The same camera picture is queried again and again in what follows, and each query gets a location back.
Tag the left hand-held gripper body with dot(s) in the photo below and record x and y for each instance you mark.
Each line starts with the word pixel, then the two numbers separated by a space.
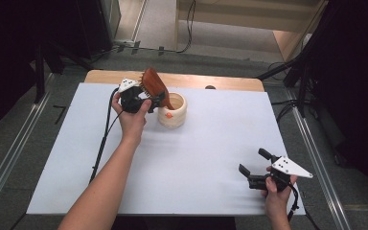
pixel 131 99

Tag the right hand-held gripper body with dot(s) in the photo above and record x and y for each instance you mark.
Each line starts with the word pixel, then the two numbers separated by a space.
pixel 290 167

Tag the wooden paddle hairbrush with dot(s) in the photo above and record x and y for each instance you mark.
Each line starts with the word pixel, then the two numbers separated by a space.
pixel 155 84

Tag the cream ceramic cup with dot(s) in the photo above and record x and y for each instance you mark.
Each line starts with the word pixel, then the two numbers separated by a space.
pixel 175 116

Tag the person's left hand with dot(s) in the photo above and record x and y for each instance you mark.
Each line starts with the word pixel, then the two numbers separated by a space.
pixel 132 124

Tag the person's right hand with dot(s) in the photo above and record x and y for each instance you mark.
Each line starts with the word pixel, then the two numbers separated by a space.
pixel 276 202

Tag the wooden table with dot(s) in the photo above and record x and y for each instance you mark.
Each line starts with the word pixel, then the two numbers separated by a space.
pixel 108 77

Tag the white table sheet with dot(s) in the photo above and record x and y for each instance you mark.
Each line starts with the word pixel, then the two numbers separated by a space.
pixel 188 179

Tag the black tripod stand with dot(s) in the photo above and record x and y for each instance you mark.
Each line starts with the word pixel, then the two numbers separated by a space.
pixel 302 83

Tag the dark cabinet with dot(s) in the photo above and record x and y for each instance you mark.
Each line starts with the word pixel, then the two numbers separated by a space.
pixel 96 25

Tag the black metal stand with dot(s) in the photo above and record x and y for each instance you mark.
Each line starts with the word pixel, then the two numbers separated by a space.
pixel 39 73

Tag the light wooden furniture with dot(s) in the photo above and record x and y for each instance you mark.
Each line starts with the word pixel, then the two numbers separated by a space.
pixel 252 12

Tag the metal floor rail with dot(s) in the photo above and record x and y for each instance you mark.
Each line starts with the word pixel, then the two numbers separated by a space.
pixel 316 159
pixel 16 143

